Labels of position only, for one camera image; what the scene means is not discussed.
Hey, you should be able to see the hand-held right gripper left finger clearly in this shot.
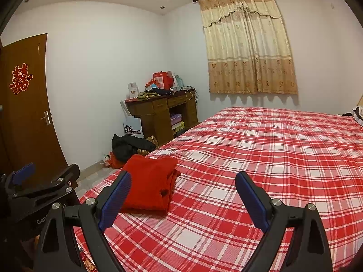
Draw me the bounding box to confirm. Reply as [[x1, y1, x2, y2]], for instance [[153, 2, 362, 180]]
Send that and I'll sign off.
[[33, 170, 133, 272]]

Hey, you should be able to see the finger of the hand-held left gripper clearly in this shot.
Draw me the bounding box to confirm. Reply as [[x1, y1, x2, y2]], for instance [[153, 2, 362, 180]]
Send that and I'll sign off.
[[14, 163, 81, 202], [6, 163, 37, 197]]

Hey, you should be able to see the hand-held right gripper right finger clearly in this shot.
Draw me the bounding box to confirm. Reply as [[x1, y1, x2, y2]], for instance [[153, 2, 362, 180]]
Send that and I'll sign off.
[[235, 171, 333, 272]]

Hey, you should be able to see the red knitted sweater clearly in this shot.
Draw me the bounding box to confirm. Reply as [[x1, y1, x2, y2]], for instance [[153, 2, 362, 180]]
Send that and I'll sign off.
[[120, 154, 181, 212]]

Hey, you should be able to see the red cloth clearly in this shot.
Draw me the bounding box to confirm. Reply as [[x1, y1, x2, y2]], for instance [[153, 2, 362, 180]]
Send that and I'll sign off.
[[106, 151, 126, 170]]

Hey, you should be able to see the brown wooden door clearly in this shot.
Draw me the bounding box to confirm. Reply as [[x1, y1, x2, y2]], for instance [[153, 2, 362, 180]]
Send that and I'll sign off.
[[0, 33, 69, 173]]

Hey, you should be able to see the black cloth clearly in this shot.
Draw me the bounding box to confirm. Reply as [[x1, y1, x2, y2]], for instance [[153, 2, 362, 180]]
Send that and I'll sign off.
[[111, 134, 156, 163]]

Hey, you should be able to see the red plaid bed sheet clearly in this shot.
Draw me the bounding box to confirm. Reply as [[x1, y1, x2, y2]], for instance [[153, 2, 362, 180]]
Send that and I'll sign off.
[[72, 106, 363, 272]]

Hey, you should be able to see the golden brown cloth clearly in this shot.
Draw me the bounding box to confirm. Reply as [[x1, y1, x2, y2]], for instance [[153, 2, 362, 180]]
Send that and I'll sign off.
[[137, 135, 159, 156]]

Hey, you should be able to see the white paper bag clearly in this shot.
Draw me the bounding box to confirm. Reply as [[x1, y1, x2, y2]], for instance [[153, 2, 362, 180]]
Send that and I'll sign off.
[[120, 100, 145, 139]]

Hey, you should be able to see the brown wooden desk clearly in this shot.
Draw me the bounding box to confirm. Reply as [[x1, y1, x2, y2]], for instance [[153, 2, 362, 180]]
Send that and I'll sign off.
[[125, 87, 199, 148]]

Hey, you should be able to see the red paper door decoration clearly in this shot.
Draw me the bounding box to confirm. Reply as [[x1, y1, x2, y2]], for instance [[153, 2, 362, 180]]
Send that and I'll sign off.
[[9, 65, 34, 95]]

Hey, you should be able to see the green yellow cloth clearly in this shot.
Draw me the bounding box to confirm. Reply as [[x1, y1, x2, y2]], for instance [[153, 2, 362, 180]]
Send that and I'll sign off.
[[137, 91, 159, 100]]

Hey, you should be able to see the small white box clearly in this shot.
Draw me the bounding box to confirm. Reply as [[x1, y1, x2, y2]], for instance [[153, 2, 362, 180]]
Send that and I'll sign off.
[[128, 82, 140, 100]]

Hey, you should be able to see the dark cloth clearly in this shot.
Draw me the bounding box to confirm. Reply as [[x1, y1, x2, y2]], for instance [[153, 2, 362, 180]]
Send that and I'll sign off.
[[149, 88, 174, 97]]

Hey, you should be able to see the red gift box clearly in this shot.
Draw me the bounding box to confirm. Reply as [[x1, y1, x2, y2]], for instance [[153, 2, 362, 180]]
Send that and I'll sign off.
[[152, 71, 174, 90]]

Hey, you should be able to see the black and white patterned pillow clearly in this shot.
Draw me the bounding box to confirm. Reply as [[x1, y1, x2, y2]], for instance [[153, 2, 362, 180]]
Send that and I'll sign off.
[[352, 105, 363, 126]]

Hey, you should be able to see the wide beige patterned curtain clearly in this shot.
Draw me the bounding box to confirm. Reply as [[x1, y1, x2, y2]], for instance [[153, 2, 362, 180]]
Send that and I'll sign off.
[[199, 0, 298, 95]]

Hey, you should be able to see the white cable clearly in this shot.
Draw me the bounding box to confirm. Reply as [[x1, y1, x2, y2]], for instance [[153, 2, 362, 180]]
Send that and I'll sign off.
[[181, 87, 198, 104]]

